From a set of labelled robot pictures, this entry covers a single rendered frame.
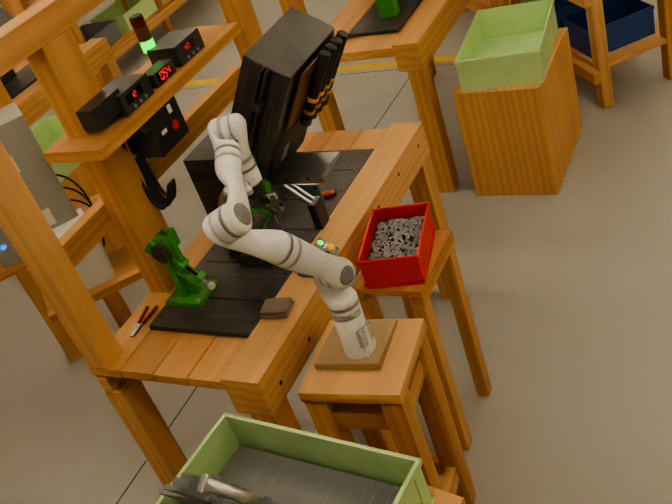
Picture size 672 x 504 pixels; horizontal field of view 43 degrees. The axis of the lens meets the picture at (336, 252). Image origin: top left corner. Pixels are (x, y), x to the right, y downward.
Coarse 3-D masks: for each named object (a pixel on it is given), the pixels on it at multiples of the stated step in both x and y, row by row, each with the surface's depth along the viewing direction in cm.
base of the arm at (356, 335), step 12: (348, 312) 244; (360, 312) 247; (336, 324) 248; (348, 324) 246; (360, 324) 248; (348, 336) 249; (360, 336) 248; (372, 336) 253; (348, 348) 251; (360, 348) 251; (372, 348) 253
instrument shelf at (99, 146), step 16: (208, 32) 323; (224, 32) 317; (208, 48) 308; (192, 64) 300; (176, 80) 293; (160, 96) 286; (144, 112) 279; (112, 128) 273; (128, 128) 273; (64, 144) 274; (80, 144) 270; (96, 144) 266; (112, 144) 267; (48, 160) 275; (64, 160) 272; (80, 160) 269; (96, 160) 266
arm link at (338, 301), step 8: (320, 280) 241; (320, 288) 244; (328, 288) 245; (352, 288) 248; (328, 296) 245; (336, 296) 245; (344, 296) 245; (352, 296) 245; (328, 304) 245; (336, 304) 244; (344, 304) 243; (352, 304) 244; (336, 312) 245
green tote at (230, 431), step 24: (216, 432) 235; (240, 432) 239; (264, 432) 232; (288, 432) 226; (192, 456) 228; (216, 456) 235; (288, 456) 234; (312, 456) 228; (336, 456) 221; (360, 456) 216; (384, 456) 210; (408, 456) 206; (384, 480) 217; (408, 480) 201
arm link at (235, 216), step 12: (216, 156) 221; (228, 156) 219; (240, 156) 222; (216, 168) 219; (228, 168) 217; (240, 168) 220; (228, 180) 214; (240, 180) 216; (228, 192) 211; (240, 192) 213; (228, 204) 208; (240, 204) 210; (228, 216) 206; (240, 216) 207; (228, 228) 207; (240, 228) 207
